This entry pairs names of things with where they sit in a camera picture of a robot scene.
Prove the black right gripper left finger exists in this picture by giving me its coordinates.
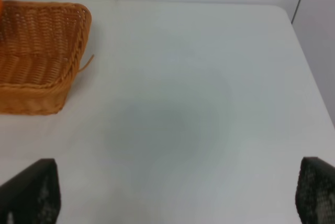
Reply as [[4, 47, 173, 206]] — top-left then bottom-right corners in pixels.
[[1, 159, 61, 223]]

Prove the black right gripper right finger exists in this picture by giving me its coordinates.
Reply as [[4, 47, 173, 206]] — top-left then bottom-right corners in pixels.
[[295, 157, 334, 224]]

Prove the orange with stem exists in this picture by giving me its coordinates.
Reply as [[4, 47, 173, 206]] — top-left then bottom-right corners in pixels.
[[0, 0, 3, 15]]

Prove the orange wicker basket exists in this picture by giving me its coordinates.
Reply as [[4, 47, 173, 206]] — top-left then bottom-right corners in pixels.
[[1, 1, 92, 115]]

